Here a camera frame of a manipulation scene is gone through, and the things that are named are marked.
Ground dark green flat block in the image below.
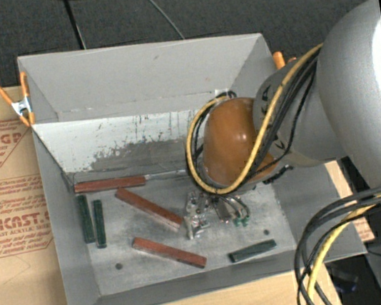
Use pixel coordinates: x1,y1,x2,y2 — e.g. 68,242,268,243
225,237,279,265
75,193,98,245
88,199,110,251

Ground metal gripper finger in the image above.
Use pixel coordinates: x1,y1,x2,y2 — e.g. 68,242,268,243
183,212,214,241
184,189,209,218

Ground brown cardboard board, red print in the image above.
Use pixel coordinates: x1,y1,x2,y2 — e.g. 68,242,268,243
0,28,381,305

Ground red-brown flat block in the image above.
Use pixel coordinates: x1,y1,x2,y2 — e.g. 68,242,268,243
113,178,186,242
73,171,148,198
130,225,210,281

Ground grey metal bin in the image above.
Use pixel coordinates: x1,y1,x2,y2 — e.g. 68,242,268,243
16,4,372,305

